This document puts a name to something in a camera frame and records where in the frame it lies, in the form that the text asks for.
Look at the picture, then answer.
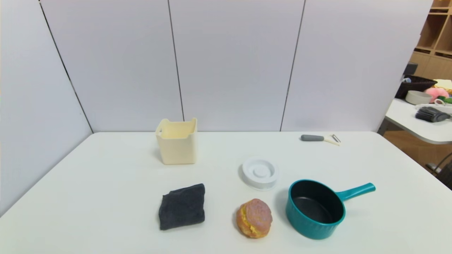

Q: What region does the teal saucepan with handle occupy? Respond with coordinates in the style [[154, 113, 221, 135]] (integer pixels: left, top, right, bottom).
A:
[[285, 179, 376, 240]]

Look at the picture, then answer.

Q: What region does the cream plastic square box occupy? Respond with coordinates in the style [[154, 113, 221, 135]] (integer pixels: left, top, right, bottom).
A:
[[155, 117, 197, 165]]

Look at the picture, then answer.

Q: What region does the white round plastic lid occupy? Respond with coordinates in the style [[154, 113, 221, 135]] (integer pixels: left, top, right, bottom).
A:
[[242, 157, 279, 191]]

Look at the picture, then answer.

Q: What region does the folded dark grey towel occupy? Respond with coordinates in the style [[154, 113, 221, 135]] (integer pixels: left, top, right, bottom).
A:
[[158, 183, 206, 231]]

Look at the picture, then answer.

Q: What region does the toy cream puff bread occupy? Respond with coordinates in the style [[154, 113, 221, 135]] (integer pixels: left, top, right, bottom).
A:
[[236, 198, 273, 239]]

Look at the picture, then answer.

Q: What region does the white side table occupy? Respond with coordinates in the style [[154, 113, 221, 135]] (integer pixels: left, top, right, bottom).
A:
[[377, 97, 452, 145]]

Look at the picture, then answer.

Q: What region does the grey round bowl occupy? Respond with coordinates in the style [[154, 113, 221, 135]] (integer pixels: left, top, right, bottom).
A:
[[405, 90, 433, 105]]

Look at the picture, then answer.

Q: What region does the dark woven basket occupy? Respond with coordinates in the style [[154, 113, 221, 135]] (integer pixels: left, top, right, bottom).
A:
[[395, 75, 438, 99]]

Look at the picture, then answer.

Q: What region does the black bristle brush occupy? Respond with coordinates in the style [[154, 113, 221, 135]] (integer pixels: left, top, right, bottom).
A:
[[415, 107, 451, 123]]

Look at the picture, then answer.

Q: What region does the pink plush toy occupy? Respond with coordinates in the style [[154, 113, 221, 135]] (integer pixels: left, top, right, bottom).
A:
[[424, 87, 450, 103]]

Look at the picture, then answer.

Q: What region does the black chair base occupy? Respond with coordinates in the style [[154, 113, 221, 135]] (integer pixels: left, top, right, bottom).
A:
[[425, 152, 452, 191]]

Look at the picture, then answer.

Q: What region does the wooden shelf cabinet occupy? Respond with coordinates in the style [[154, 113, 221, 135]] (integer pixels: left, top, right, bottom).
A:
[[409, 0, 452, 80]]

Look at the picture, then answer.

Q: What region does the grey handled peeler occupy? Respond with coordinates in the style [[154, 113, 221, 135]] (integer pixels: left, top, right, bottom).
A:
[[301, 134, 341, 146]]

